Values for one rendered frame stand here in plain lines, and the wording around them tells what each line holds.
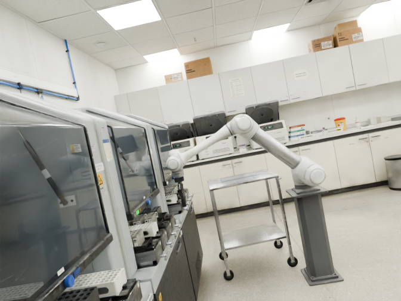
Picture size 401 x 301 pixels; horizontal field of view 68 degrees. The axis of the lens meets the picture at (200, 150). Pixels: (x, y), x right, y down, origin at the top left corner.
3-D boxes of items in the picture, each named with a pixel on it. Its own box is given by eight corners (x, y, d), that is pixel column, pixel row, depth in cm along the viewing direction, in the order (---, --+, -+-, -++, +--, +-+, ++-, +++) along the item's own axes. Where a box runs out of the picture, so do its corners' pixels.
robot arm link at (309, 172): (321, 170, 221) (335, 174, 199) (308, 187, 222) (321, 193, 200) (238, 110, 219) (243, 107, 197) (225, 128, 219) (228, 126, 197)
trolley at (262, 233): (224, 282, 256) (206, 189, 251) (219, 260, 301) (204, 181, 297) (300, 266, 257) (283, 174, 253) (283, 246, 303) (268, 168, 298)
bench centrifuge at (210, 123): (199, 160, 457) (190, 116, 453) (201, 157, 519) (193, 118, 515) (234, 153, 453) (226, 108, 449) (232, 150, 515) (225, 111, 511)
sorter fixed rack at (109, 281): (35, 312, 101) (31, 295, 101) (52, 295, 111) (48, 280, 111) (119, 299, 99) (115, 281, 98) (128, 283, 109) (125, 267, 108)
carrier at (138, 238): (141, 240, 150) (138, 229, 150) (145, 239, 150) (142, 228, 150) (134, 249, 138) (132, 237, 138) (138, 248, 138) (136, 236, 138)
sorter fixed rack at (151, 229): (101, 248, 156) (98, 236, 156) (108, 240, 166) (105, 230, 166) (155, 238, 154) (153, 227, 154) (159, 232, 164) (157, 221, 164)
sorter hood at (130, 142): (28, 239, 140) (-3, 106, 136) (86, 206, 200) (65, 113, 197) (133, 220, 136) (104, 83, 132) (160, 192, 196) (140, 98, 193)
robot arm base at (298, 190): (312, 184, 244) (311, 178, 244) (321, 190, 222) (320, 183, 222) (290, 189, 246) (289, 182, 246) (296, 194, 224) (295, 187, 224)
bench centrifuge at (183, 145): (162, 167, 462) (153, 127, 459) (169, 163, 524) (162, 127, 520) (196, 160, 456) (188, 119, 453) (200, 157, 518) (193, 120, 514)
